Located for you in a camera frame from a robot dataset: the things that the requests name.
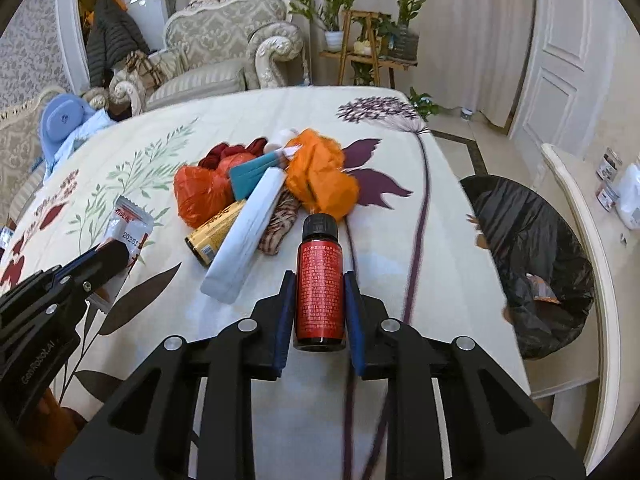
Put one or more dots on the dark puffer coat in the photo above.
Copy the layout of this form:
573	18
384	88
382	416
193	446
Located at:
110	30

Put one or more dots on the tall plant in dark pot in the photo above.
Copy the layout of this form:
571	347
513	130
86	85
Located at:
404	42

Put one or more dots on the white panelled door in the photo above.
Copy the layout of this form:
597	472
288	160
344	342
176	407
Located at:
565	60

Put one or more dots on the bin with black bag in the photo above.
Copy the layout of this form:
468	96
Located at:
525	230

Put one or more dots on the cream side table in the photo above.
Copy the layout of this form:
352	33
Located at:
575	200

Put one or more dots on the plant in white pot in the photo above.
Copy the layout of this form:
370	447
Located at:
334	40

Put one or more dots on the wooden plant stand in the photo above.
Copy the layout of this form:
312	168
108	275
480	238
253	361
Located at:
350	55

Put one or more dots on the orange wrapper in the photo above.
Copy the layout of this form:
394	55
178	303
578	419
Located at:
542	289

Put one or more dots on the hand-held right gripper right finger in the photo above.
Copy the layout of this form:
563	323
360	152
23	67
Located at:
353	322

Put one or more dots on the light blue cloth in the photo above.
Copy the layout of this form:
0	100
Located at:
95	122

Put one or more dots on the small yellow ornament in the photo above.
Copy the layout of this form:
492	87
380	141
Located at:
362	46

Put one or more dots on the white standing air conditioner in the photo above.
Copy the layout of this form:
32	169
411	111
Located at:
145	5

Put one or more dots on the blue round cushion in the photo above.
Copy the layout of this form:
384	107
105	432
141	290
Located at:
62	117

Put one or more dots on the dark bottle with red label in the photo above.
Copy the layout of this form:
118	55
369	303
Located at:
320	285

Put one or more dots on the yellow labelled bottle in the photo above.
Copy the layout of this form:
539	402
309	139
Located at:
212	237

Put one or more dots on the small white bottle red cap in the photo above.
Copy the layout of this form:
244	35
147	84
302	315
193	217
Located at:
282	139

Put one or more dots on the ornate beige armchair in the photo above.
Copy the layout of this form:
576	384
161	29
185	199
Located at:
220	30

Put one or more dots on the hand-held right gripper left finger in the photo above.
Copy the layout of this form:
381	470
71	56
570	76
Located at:
284	322

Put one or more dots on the plaid blanket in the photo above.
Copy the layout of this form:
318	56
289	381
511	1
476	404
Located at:
145	67

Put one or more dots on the red-orange plastic bag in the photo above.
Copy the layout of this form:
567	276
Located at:
200	195

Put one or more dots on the beige curtain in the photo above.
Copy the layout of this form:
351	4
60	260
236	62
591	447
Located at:
475	35

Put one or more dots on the white plastic bottle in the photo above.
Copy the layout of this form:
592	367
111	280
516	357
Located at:
631	200

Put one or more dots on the teal packet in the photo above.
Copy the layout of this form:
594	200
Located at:
250	176

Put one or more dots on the long white packet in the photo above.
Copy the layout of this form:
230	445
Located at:
245	240

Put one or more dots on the orange plastic bag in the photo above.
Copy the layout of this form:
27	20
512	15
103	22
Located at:
320	170

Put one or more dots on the leafy floor plant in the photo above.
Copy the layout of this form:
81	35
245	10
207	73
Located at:
424	105

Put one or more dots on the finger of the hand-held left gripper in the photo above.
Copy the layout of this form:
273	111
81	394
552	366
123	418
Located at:
107	260

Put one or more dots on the patterned beige sofa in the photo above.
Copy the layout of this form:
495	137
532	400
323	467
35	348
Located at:
20	160

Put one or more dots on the small can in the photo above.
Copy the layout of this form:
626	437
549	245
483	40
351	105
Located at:
467	112

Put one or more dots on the brown patterned wrapper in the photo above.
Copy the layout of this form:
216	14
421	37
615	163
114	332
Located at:
280	225

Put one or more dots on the white and red sachet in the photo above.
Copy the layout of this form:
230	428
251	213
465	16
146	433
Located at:
131	232

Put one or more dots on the dark red cloth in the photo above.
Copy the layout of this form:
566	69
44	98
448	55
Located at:
220	152

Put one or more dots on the dark glass jar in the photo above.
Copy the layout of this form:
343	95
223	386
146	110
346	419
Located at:
607	196
609	164

